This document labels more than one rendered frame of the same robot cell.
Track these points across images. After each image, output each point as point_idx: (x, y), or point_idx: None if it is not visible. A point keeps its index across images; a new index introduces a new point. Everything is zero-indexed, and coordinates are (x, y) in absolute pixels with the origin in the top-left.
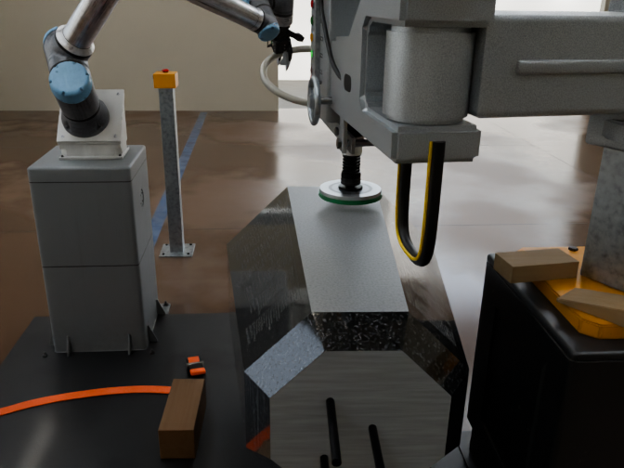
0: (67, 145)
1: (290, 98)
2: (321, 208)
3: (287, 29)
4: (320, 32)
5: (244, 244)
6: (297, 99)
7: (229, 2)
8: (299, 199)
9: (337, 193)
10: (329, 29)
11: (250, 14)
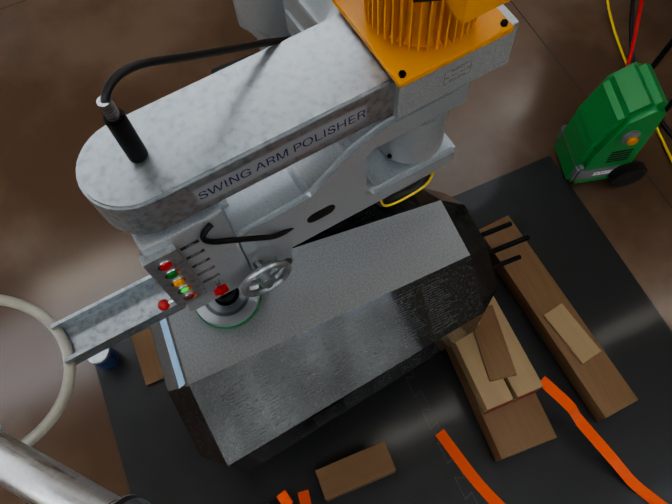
0: None
1: (70, 394)
2: (255, 320)
3: None
4: (190, 263)
5: (268, 416)
6: (72, 382)
7: (41, 453)
8: (232, 353)
9: (251, 299)
10: (233, 236)
11: (11, 436)
